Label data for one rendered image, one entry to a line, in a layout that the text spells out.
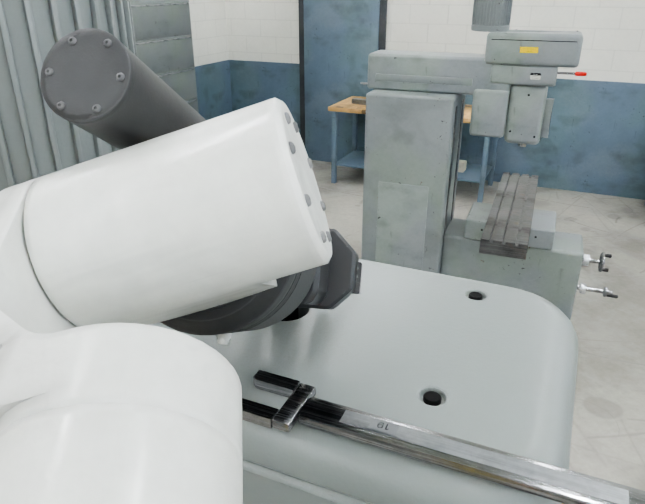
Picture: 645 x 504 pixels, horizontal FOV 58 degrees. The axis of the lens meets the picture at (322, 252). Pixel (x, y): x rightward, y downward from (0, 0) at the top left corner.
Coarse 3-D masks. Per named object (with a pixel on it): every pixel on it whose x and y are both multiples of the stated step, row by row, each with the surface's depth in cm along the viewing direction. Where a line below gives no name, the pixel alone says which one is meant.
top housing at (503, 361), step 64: (320, 320) 45; (384, 320) 45; (448, 320) 45; (512, 320) 45; (320, 384) 38; (384, 384) 38; (448, 384) 38; (512, 384) 38; (256, 448) 35; (320, 448) 34; (512, 448) 33
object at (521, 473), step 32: (256, 384) 38; (288, 384) 37; (256, 416) 34; (288, 416) 34; (320, 416) 34; (352, 416) 34; (384, 448) 33; (416, 448) 32; (448, 448) 32; (480, 448) 32; (512, 480) 30; (544, 480) 30; (576, 480) 30
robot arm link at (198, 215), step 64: (64, 64) 21; (128, 64) 20; (128, 128) 22; (192, 128) 21; (256, 128) 20; (64, 192) 20; (128, 192) 20; (192, 192) 19; (256, 192) 19; (64, 256) 20; (128, 256) 20; (192, 256) 20; (256, 256) 20; (320, 256) 21; (128, 320) 22; (192, 320) 27; (256, 320) 28
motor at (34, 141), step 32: (0, 0) 39; (32, 0) 40; (64, 0) 41; (96, 0) 43; (128, 0) 49; (0, 32) 40; (32, 32) 40; (64, 32) 42; (128, 32) 49; (0, 64) 40; (32, 64) 41; (0, 96) 41; (32, 96) 42; (0, 128) 42; (32, 128) 43; (64, 128) 44; (0, 160) 43; (32, 160) 43; (64, 160) 45
